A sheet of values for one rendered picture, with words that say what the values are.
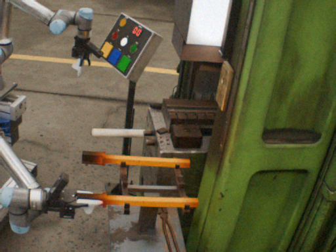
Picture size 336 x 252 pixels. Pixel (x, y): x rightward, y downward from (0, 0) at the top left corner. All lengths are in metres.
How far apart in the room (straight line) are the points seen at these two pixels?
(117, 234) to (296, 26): 1.05
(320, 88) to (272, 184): 0.47
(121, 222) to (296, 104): 0.85
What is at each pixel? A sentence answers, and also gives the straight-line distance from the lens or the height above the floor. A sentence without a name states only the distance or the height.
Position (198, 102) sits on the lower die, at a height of 0.99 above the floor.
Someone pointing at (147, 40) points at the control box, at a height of 1.16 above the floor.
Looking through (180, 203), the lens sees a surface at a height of 0.96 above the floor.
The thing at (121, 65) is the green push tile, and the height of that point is 1.00.
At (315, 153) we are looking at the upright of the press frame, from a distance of 1.90.
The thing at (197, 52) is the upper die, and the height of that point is 1.31.
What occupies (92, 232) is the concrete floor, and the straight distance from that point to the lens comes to 2.86.
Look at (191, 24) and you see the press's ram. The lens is 1.84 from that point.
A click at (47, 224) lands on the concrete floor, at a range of 2.91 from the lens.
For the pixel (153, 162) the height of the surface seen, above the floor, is 0.97.
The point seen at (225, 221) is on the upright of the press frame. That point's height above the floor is 0.74.
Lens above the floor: 2.03
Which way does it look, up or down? 30 degrees down
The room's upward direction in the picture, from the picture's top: 9 degrees clockwise
